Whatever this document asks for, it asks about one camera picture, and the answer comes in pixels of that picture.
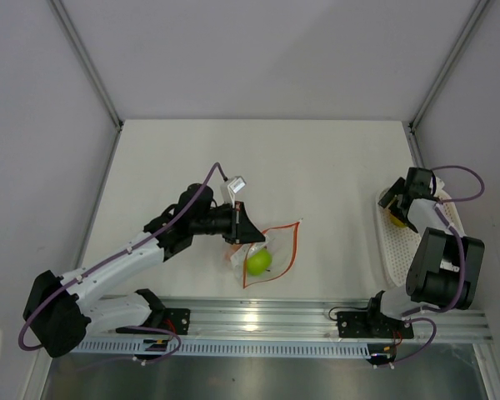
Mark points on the corner frame post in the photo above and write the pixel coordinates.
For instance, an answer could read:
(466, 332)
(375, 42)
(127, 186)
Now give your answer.
(84, 59)
(459, 45)

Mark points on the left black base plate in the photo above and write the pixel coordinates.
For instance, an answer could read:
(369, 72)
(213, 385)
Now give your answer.
(177, 320)

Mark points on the aluminium mounting rail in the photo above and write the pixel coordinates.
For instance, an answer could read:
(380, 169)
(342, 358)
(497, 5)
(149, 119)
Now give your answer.
(305, 320)

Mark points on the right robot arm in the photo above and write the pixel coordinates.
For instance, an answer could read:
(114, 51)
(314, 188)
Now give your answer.
(444, 272)

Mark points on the white perforated plastic basket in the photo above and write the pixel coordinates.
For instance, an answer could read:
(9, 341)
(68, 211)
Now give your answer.
(398, 246)

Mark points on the yellow green mango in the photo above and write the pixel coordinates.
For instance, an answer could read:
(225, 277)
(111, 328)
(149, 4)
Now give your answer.
(397, 218)

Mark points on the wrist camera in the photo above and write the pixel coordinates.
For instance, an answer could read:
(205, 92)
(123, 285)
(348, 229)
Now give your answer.
(230, 188)
(439, 183)

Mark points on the left corner frame post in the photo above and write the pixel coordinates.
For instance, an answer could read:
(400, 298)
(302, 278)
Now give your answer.
(84, 59)

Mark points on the clear zip top bag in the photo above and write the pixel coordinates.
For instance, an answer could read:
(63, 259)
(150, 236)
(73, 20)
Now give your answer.
(281, 242)

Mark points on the green apple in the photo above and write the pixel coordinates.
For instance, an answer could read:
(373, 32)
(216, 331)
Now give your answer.
(259, 262)

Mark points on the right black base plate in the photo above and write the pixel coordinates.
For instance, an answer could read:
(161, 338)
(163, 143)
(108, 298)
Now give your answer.
(362, 323)

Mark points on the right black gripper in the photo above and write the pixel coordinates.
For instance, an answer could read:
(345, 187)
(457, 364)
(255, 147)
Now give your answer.
(396, 189)

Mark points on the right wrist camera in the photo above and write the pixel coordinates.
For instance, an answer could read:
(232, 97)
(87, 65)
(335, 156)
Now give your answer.
(439, 183)

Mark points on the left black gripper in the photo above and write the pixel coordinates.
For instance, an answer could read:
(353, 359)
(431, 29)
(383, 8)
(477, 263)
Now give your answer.
(241, 229)

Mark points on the right corner frame post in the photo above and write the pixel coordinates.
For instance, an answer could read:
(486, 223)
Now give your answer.
(459, 45)

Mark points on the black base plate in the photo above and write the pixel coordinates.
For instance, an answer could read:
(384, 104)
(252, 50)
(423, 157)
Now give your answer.
(362, 323)
(177, 320)

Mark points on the white slotted cable duct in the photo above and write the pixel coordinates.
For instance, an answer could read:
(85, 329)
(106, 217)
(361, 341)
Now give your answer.
(224, 348)

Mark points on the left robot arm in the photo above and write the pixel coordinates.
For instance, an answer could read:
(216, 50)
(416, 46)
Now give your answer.
(62, 310)

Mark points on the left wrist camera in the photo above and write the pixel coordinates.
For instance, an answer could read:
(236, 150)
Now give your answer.
(230, 188)

